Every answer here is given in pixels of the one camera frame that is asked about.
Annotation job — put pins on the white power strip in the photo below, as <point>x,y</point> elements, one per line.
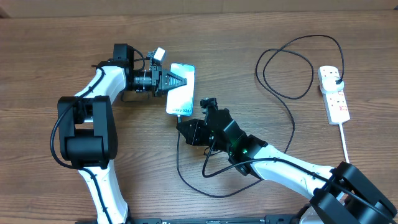
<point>335,103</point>

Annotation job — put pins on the Samsung Galaxy smartphone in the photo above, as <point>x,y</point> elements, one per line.
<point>180,100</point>

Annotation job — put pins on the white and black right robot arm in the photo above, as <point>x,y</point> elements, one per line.
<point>340,194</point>

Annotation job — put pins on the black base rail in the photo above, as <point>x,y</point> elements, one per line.
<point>268,219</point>

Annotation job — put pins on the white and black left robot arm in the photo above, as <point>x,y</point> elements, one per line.
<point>84,137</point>

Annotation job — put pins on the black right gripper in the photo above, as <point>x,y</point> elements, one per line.
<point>195,136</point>

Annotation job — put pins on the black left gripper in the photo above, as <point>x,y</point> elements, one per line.
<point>163,88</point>

